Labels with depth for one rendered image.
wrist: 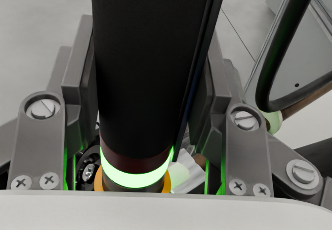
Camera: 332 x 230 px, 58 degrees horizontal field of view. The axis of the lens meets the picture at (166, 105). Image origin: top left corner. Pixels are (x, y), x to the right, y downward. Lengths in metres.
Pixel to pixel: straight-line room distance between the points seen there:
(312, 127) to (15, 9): 2.80
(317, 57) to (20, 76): 1.87
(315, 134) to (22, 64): 2.17
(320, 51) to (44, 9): 2.38
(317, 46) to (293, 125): 0.82
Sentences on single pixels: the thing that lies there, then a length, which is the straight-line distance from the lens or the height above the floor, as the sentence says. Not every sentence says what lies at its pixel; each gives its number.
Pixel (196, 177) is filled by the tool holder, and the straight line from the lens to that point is 0.21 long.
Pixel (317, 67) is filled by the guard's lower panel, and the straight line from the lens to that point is 1.33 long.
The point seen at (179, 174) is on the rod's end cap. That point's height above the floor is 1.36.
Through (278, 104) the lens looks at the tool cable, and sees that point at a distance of 0.25.
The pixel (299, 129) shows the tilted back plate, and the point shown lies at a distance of 0.55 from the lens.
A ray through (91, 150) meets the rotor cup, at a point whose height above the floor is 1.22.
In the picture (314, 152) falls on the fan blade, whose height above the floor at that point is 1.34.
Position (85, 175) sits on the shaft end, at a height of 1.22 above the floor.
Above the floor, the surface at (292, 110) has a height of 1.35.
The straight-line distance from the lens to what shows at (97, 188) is 0.17.
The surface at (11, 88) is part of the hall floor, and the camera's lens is 2.28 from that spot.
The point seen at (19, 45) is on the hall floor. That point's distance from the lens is 2.63.
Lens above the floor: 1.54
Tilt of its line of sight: 47 degrees down
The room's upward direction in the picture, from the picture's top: 10 degrees clockwise
